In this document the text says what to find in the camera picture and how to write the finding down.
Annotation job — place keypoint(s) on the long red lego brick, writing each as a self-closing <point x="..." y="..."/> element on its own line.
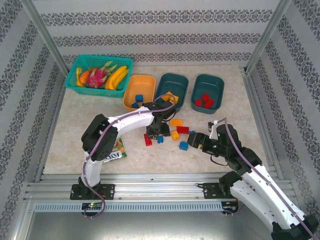
<point x="182" y="129"/>
<point x="147" y="140"/>

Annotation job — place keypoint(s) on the long yellow lego brick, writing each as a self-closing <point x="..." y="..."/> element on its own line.
<point x="176" y="122"/>

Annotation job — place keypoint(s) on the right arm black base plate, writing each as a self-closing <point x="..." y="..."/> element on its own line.
<point x="212" y="191"/>

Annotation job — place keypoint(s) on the teal plastic mesh basket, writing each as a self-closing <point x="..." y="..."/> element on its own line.
<point x="95" y="91"/>

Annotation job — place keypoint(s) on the dark teal plastic tub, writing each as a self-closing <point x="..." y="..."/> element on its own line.
<point x="172" y="82"/>
<point x="210" y="85"/>

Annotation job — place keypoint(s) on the green Fox's candy bag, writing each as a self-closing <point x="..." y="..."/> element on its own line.
<point x="120" y="150"/>

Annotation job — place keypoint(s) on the orange toy fruit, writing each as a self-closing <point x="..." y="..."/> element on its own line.
<point x="84" y="75"/>

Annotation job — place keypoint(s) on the aluminium side rail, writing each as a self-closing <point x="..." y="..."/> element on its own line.
<point x="51" y="125"/>
<point x="255" y="100"/>

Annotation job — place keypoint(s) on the small circuit board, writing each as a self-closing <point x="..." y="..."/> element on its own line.
<point x="92" y="205"/>
<point x="230" y="209"/>

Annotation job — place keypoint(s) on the aluminium frame post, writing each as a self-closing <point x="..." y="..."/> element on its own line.
<point x="47" y="37"/>
<point x="266" y="37"/>

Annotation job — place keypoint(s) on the orange plastic tub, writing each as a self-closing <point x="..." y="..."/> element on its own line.
<point x="140" y="85"/>

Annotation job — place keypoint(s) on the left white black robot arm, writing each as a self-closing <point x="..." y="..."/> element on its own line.
<point x="130" y="120"/>

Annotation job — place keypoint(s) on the small yellow toy fruit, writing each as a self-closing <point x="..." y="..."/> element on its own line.
<point x="79" y="80"/>

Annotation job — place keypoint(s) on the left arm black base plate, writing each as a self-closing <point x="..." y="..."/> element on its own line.
<point x="107" y="191"/>

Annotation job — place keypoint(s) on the yellow toy banana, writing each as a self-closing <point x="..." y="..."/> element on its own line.
<point x="122" y="78"/>
<point x="117" y="75"/>

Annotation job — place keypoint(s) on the aluminium mounting rail beam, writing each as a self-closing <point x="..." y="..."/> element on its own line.
<point x="160" y="187"/>

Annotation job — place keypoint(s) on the pink toy dragon fruit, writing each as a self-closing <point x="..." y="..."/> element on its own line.
<point x="95" y="78"/>

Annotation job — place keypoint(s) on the blue lego brick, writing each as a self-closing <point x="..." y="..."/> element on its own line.
<point x="135" y="105"/>
<point x="183" y="145"/>
<point x="139" y="98"/>
<point x="160" y="140"/>
<point x="192" y="132"/>

